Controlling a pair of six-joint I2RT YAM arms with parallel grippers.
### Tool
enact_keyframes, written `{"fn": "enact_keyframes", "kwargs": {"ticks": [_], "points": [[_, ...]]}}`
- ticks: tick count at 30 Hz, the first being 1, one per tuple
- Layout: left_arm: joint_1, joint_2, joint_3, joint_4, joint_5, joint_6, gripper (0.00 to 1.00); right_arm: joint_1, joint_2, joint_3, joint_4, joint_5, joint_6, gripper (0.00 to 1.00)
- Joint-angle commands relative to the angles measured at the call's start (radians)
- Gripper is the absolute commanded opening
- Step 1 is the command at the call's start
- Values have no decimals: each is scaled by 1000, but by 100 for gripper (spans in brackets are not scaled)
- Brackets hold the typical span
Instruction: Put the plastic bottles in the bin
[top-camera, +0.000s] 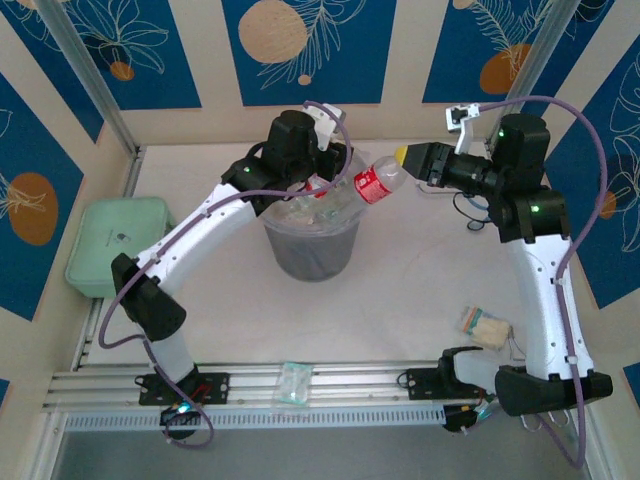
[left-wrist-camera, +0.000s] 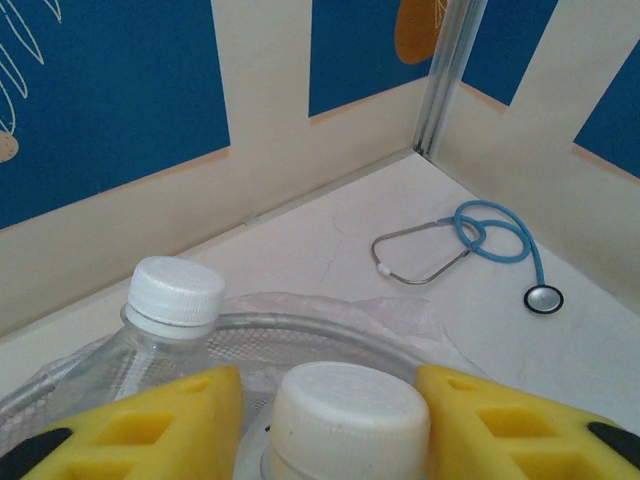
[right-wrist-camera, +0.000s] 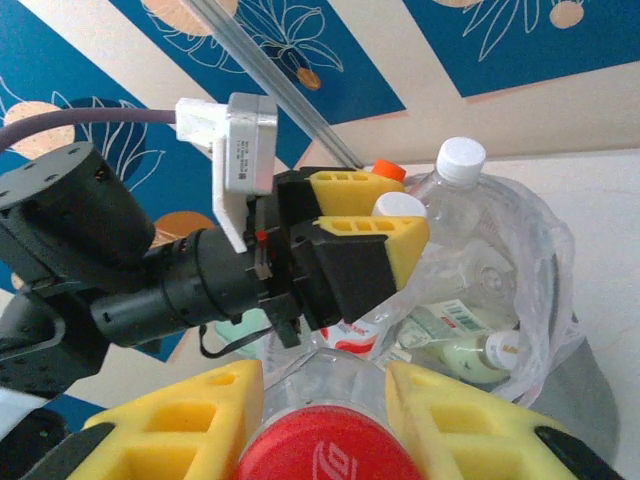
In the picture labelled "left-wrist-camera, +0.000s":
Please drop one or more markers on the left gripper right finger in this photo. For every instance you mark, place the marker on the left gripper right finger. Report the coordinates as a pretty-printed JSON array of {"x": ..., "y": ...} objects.
[{"x": 500, "y": 435}]

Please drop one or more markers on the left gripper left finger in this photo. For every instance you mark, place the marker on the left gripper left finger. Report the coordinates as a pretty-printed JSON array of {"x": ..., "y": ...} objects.
[{"x": 150, "y": 430}]

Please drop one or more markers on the clear bottle red white label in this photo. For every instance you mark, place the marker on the clear bottle red white label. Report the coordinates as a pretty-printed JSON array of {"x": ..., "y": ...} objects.
[{"x": 175, "y": 290}]

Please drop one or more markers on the large pale green bottle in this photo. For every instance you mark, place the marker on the large pale green bottle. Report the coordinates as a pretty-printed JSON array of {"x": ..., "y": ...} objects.
[{"x": 350, "y": 415}]

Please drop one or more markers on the grey translucent waste bin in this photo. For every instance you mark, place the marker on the grey translucent waste bin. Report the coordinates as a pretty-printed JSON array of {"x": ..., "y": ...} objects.
[{"x": 325, "y": 332}]

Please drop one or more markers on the blue stethoscope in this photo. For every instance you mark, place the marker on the blue stethoscope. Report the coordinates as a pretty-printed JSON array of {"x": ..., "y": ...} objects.
[{"x": 544, "y": 299}]

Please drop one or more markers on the aluminium corner post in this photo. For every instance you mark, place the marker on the aluminium corner post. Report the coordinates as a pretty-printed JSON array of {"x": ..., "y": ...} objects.
[{"x": 445, "y": 75}]

